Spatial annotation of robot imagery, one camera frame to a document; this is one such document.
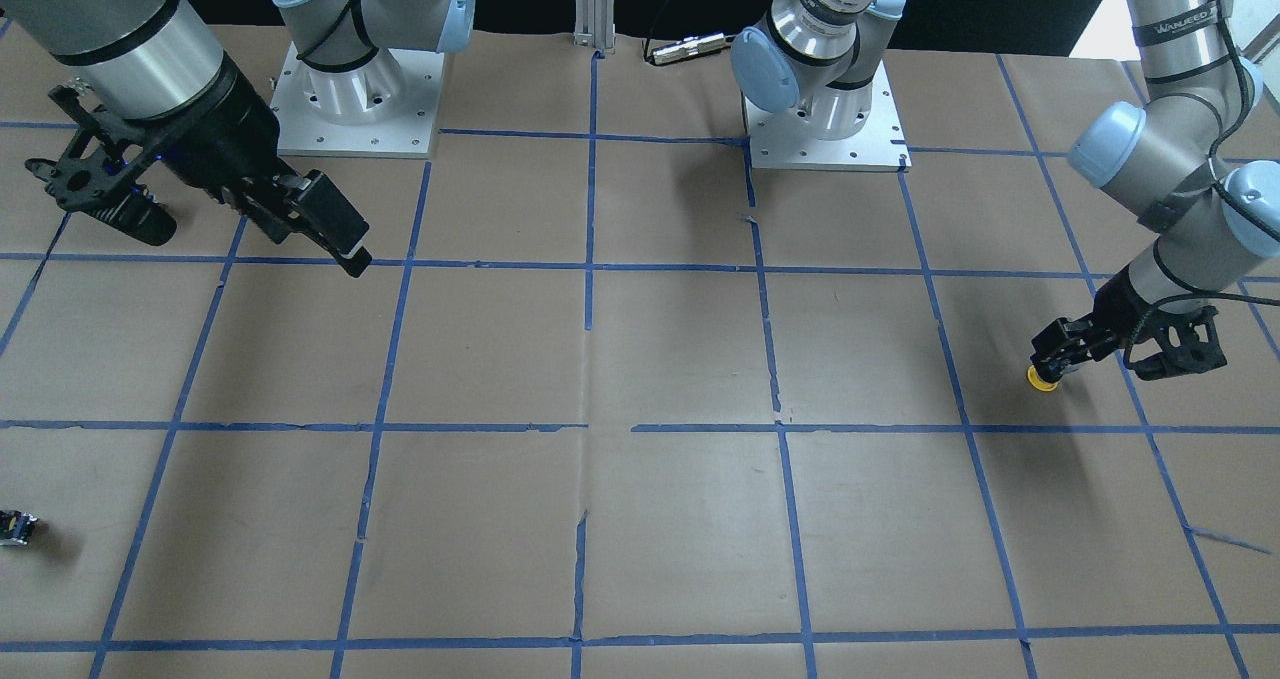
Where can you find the aluminium frame post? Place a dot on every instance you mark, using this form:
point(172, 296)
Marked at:
point(594, 25)

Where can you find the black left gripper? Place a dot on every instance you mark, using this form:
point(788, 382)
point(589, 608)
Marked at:
point(1117, 316)

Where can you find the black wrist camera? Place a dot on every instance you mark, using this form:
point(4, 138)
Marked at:
point(1187, 344)
point(97, 172)

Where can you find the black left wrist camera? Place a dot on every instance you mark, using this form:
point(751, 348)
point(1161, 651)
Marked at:
point(1187, 344)

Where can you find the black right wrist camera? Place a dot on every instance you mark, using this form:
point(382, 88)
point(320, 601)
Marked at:
point(97, 172)

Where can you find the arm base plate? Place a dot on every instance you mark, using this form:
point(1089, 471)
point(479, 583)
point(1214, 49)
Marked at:
point(853, 131)
point(386, 109)

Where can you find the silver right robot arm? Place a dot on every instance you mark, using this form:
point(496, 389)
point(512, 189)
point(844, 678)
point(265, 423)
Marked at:
point(169, 93)

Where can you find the yellow push button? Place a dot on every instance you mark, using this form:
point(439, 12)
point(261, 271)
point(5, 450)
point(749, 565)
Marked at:
point(1036, 381)

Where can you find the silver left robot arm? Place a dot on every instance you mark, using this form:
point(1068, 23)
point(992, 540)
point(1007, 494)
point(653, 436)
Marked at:
point(1213, 224)

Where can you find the silver cable connector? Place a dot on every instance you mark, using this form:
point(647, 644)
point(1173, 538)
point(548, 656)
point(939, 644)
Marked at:
point(688, 48)

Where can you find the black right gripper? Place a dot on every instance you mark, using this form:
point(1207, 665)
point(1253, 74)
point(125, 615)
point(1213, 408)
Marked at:
point(225, 142)

